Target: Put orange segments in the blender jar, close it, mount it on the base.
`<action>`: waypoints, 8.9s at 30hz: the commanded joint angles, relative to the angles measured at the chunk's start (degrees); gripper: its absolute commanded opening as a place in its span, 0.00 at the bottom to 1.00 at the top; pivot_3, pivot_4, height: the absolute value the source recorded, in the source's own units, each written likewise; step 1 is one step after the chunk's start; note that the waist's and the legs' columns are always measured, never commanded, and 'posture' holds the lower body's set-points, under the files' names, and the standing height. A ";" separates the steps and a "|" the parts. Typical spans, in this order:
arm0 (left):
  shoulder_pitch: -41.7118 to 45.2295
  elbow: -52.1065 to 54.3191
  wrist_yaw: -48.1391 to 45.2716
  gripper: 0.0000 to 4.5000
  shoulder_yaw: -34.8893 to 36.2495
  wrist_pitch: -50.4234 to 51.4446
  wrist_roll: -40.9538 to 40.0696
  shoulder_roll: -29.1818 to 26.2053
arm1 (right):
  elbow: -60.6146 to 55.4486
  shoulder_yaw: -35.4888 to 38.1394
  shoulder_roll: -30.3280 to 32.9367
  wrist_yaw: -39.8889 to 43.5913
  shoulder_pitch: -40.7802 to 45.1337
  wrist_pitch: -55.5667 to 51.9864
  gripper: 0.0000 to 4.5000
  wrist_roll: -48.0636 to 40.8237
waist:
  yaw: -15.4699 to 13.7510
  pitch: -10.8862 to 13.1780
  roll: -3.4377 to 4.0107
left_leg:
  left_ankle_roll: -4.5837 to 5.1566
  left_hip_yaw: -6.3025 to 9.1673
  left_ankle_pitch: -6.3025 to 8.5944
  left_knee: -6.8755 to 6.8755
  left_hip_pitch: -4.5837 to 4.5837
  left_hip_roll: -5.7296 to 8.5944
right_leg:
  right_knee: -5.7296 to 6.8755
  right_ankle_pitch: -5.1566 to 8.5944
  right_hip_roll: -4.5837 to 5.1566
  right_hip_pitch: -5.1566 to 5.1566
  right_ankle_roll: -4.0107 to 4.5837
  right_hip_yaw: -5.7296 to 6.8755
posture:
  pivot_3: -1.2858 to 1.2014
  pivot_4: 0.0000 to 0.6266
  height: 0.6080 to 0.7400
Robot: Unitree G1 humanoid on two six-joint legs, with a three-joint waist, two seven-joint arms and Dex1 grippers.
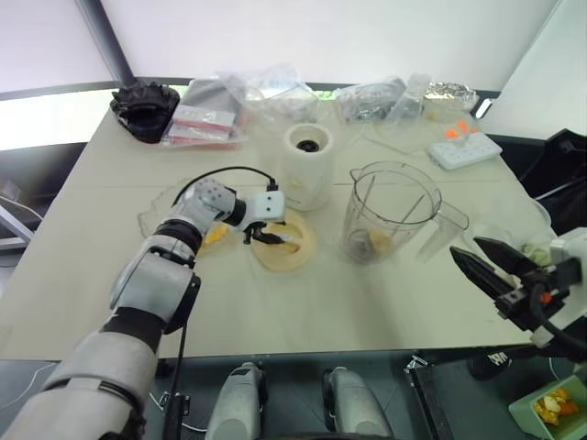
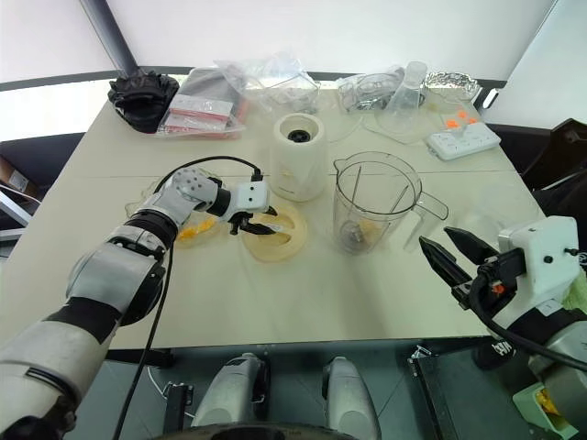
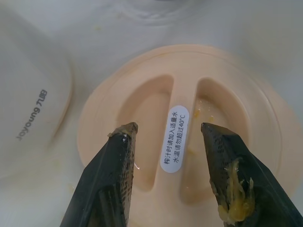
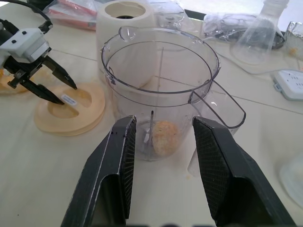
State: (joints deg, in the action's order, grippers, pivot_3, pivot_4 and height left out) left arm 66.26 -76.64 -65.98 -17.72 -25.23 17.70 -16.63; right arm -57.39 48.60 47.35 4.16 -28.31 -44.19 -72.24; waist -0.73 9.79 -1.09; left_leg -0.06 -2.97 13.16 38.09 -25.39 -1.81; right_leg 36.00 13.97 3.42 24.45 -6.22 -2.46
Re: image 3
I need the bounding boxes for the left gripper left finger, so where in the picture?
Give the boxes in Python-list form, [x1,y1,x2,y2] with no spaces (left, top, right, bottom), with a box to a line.
[59,122,139,227]

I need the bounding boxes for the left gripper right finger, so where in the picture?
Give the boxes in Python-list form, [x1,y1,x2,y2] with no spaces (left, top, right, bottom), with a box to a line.
[200,122,303,227]

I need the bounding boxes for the white blender base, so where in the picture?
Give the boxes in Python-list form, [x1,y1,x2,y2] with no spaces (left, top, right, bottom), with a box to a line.
[0,13,73,188]

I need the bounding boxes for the beige blender lid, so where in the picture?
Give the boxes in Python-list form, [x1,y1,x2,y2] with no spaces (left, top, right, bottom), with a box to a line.
[76,44,299,227]

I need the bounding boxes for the yellowish soggy food scraps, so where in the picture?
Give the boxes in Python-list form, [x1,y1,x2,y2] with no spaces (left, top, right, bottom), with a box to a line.
[209,157,256,225]

